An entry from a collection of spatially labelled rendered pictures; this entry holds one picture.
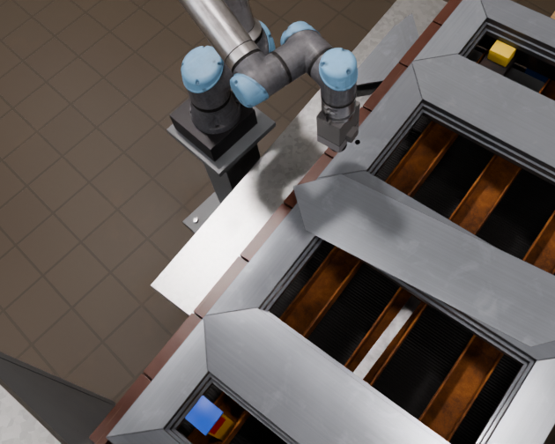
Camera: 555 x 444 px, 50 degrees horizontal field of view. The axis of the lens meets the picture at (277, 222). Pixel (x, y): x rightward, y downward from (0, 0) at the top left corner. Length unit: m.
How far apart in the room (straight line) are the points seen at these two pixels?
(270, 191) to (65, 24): 1.89
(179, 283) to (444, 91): 0.88
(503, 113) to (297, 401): 0.90
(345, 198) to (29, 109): 1.93
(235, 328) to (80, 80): 1.93
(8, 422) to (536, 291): 1.14
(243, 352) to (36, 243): 1.50
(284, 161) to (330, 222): 0.36
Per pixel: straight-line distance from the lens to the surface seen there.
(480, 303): 1.44
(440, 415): 1.55
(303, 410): 1.35
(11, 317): 2.63
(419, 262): 1.45
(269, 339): 1.39
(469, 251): 1.48
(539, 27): 1.88
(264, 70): 1.25
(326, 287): 1.61
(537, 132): 1.67
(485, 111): 1.68
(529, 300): 1.47
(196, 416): 1.36
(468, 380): 1.58
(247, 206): 1.72
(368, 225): 1.47
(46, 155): 2.90
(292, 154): 1.79
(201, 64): 1.64
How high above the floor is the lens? 2.20
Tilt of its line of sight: 64 degrees down
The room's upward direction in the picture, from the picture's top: 13 degrees counter-clockwise
